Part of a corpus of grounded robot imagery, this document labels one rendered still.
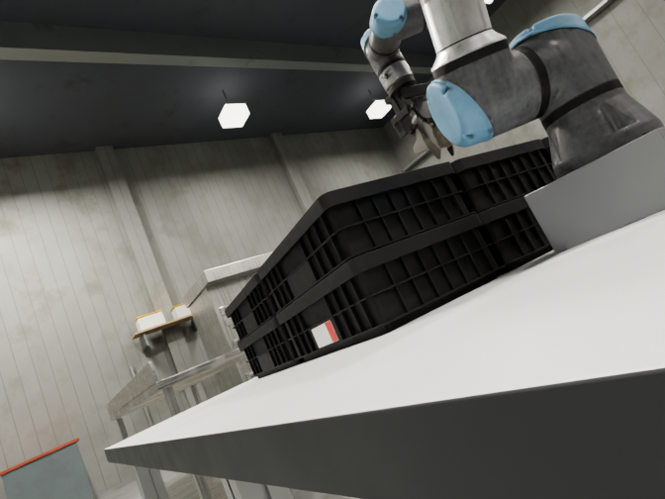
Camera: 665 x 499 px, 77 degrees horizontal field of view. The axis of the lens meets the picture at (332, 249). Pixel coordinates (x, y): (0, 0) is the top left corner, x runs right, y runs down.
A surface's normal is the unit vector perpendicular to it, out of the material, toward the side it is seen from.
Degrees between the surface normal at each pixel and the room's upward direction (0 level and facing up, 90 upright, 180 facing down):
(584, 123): 73
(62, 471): 90
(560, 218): 90
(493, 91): 111
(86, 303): 90
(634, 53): 90
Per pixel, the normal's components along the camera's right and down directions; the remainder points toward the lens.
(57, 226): 0.50, -0.38
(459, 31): -0.33, 0.36
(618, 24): -0.76, 0.23
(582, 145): -0.82, -0.07
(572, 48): -0.04, -0.15
